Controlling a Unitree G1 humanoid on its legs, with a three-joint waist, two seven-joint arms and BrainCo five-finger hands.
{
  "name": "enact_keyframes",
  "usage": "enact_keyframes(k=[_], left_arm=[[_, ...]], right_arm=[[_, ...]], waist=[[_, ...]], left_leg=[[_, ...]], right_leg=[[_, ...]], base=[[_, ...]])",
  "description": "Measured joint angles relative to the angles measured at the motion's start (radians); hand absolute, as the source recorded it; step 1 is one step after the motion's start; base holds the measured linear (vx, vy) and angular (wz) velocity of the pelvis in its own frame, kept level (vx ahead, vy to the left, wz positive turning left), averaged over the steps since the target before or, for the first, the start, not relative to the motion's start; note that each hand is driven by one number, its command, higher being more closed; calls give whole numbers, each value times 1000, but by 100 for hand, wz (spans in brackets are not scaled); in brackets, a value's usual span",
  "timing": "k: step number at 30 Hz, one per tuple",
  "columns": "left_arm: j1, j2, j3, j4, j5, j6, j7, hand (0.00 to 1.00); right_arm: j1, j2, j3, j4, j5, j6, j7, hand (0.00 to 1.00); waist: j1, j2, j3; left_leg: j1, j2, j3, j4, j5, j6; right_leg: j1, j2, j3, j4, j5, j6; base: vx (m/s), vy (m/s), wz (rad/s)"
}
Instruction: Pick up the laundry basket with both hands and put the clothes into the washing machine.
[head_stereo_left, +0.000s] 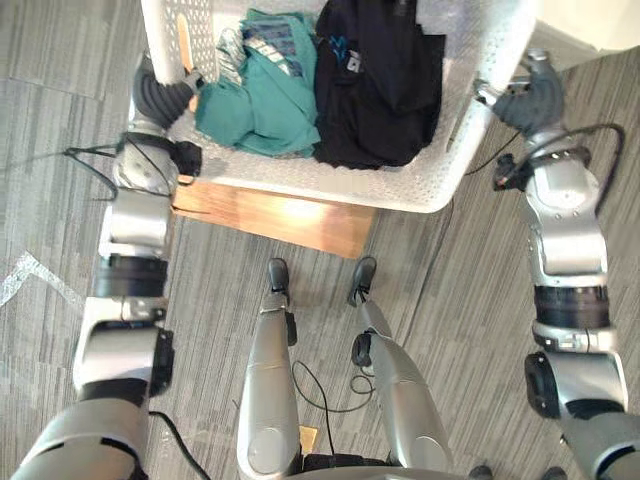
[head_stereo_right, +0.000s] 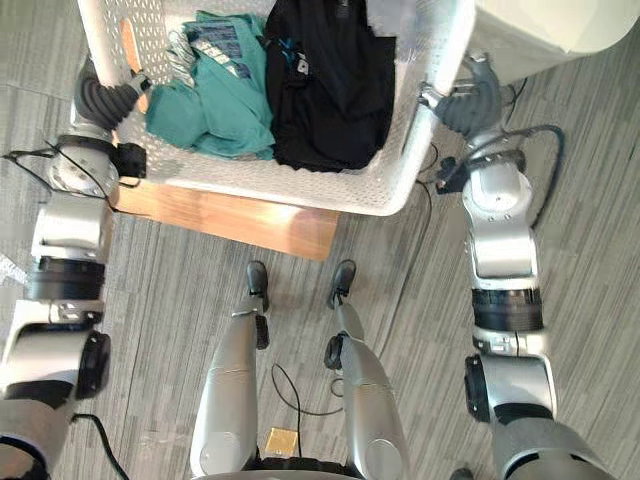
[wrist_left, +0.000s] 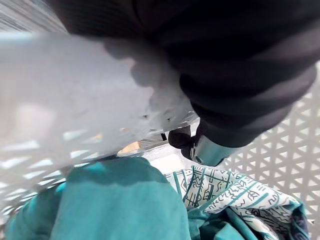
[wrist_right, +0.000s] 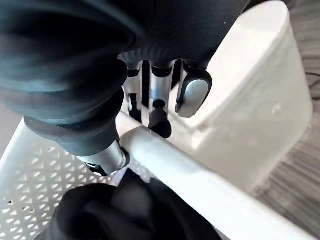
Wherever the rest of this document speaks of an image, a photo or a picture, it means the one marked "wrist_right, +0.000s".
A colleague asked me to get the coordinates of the white plastic laundry basket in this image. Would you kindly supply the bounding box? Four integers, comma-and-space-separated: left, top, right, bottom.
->
0, 111, 318, 240

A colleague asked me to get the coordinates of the black clothing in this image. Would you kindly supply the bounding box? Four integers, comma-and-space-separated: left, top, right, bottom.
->
42, 167, 221, 240

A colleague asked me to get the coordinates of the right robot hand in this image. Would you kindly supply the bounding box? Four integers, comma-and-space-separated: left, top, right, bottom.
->
0, 0, 252, 178

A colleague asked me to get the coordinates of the black cable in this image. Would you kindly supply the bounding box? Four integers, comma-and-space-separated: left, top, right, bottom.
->
305, 71, 320, 98

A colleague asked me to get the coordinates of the white stool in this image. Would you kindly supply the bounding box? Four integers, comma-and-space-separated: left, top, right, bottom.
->
168, 0, 314, 195

